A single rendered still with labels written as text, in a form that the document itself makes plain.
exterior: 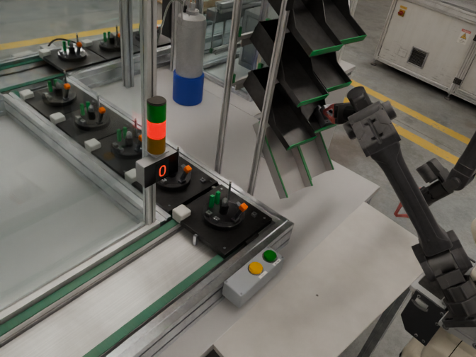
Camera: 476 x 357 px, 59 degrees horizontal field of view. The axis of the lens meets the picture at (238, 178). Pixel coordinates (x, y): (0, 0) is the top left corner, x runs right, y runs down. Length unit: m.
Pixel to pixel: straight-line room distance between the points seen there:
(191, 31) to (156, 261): 1.13
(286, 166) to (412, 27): 4.03
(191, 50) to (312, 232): 1.04
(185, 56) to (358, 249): 1.19
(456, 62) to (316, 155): 3.72
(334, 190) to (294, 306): 0.63
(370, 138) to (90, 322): 0.85
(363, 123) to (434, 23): 4.39
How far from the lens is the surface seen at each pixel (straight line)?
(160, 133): 1.14
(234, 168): 1.82
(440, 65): 5.32
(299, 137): 1.46
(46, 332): 1.25
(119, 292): 1.29
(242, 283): 1.27
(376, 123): 0.93
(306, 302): 1.40
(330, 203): 1.76
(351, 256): 1.58
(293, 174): 1.56
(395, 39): 5.52
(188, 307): 1.20
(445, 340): 1.46
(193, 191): 1.51
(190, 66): 2.14
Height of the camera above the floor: 1.96
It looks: 38 degrees down
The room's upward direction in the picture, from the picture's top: 9 degrees clockwise
